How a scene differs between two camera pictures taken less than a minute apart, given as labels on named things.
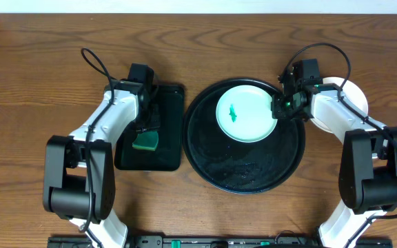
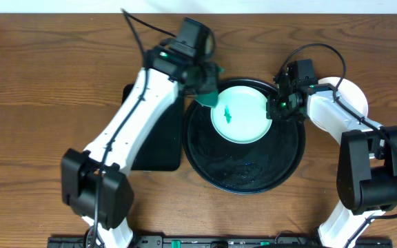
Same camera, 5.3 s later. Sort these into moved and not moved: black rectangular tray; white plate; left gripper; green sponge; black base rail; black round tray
Moved: green sponge; left gripper
Not moved: black rectangular tray; black round tray; black base rail; white plate
